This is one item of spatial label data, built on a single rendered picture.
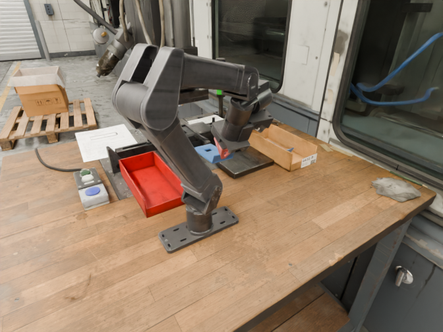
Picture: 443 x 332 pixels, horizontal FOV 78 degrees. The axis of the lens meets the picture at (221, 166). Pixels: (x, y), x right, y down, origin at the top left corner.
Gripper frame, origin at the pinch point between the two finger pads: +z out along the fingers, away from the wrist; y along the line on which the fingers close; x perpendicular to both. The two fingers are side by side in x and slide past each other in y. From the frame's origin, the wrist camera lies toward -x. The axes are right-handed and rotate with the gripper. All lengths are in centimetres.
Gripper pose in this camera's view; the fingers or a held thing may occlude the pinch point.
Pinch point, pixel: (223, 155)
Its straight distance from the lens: 78.4
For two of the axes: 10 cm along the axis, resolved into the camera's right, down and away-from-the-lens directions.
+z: -2.2, 6.1, 7.6
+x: -8.6, 2.4, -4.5
